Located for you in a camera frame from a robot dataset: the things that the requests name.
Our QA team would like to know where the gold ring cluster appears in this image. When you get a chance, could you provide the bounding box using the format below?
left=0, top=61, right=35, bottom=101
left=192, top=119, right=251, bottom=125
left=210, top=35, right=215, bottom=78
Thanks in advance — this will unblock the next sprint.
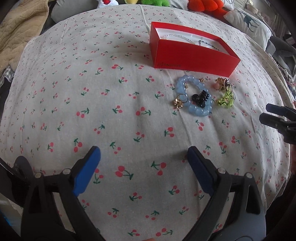
left=213, top=77, right=231, bottom=91

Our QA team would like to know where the cherry print bed sheet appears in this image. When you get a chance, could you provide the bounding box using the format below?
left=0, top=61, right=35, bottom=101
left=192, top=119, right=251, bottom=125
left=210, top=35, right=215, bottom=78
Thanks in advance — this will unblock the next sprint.
left=1, top=5, right=292, bottom=240

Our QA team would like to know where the grey pillow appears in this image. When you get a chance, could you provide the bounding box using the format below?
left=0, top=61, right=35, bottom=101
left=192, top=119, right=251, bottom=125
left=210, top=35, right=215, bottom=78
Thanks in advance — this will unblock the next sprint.
left=51, top=0, right=98, bottom=23

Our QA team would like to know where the red jewelry box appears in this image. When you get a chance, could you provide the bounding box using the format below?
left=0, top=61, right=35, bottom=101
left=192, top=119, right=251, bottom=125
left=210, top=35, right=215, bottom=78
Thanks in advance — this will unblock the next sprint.
left=149, top=22, right=240, bottom=77

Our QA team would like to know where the white bunny plush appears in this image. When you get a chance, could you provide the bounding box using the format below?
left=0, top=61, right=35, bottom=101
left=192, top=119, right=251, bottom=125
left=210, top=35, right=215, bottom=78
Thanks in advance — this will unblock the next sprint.
left=97, top=0, right=119, bottom=8

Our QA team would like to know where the gold flower ring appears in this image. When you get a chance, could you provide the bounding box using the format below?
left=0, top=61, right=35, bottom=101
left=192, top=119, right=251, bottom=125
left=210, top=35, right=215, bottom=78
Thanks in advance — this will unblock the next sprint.
left=172, top=93, right=189, bottom=110

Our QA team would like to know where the dark seed bead bracelet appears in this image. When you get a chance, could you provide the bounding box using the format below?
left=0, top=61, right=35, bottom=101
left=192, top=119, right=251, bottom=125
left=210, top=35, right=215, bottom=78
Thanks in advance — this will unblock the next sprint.
left=198, top=39, right=220, bottom=49

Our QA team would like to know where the beige quilted blanket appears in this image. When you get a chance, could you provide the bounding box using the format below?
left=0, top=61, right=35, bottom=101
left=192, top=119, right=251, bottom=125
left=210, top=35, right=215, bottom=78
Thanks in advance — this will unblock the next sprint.
left=1, top=1, right=49, bottom=72

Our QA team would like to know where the yellow carrot plush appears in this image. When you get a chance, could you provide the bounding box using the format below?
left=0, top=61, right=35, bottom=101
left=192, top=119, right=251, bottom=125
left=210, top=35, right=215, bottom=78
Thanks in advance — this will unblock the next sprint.
left=125, top=0, right=139, bottom=4

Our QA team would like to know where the green tree plush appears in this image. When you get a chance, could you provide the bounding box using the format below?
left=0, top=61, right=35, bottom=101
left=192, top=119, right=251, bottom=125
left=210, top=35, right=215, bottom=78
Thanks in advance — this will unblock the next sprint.
left=141, top=0, right=170, bottom=6

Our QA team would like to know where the green bead bracelet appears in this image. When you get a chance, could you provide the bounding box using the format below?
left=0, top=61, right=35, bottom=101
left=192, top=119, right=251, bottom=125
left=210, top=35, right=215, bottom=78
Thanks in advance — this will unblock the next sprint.
left=217, top=89, right=235, bottom=109

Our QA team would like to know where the white deer pillow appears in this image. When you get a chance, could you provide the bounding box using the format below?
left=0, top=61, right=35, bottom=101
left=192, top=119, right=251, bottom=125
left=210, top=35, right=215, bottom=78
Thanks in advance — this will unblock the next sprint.
left=223, top=8, right=273, bottom=50

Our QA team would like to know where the blue bead bracelet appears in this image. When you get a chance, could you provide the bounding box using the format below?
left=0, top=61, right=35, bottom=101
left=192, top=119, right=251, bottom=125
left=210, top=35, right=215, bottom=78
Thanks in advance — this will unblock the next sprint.
left=174, top=74, right=214, bottom=117

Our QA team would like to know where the red pumpkin plush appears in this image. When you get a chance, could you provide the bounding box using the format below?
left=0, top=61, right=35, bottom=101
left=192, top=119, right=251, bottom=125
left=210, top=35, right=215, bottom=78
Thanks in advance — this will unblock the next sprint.
left=188, top=0, right=228, bottom=18

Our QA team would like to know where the clear crystal bracelet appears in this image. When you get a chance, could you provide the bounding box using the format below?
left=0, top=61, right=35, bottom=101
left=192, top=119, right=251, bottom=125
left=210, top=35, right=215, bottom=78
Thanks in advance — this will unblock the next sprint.
left=162, top=33, right=197, bottom=45

